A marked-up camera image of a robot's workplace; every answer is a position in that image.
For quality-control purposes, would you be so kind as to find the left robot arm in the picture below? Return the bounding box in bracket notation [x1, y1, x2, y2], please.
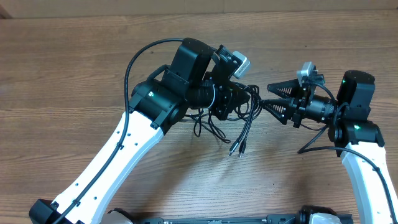
[29, 38, 251, 223]

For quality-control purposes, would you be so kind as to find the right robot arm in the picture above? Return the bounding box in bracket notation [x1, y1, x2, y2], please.
[260, 68, 397, 223]

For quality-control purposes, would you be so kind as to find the thick black USB cable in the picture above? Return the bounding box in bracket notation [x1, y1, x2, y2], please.
[228, 83, 262, 158]

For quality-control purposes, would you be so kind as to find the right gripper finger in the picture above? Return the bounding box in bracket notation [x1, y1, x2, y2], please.
[267, 79, 300, 98]
[260, 98, 294, 125]

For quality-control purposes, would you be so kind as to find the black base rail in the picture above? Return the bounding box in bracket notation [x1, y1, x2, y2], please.
[105, 205, 354, 224]

